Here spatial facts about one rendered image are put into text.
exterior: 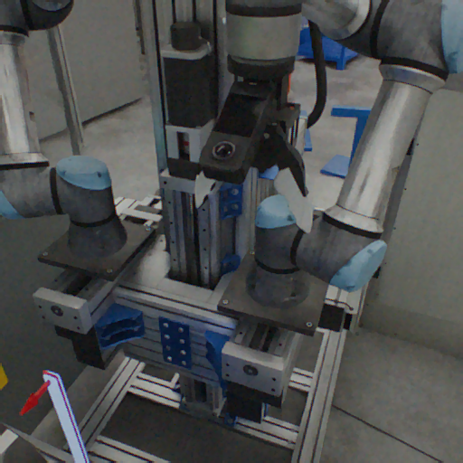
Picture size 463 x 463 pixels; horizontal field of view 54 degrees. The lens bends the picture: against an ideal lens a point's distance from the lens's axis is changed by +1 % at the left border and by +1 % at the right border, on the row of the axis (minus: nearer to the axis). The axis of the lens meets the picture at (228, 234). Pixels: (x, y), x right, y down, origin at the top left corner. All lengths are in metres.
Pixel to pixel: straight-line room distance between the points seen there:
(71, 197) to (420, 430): 1.68
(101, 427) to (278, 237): 1.16
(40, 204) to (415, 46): 0.83
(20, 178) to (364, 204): 0.75
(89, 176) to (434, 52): 0.74
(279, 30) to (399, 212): 1.60
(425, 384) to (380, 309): 0.38
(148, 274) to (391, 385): 1.38
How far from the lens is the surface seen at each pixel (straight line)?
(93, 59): 4.83
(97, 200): 1.12
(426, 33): 0.86
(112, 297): 1.24
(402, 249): 2.11
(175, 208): 1.12
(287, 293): 0.99
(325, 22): 0.83
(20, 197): 1.13
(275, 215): 0.89
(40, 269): 1.77
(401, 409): 2.22
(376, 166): 0.85
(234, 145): 0.44
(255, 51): 0.47
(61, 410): 0.81
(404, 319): 2.36
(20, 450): 0.71
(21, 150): 1.14
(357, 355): 2.34
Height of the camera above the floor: 1.75
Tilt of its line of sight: 36 degrees down
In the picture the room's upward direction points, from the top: straight up
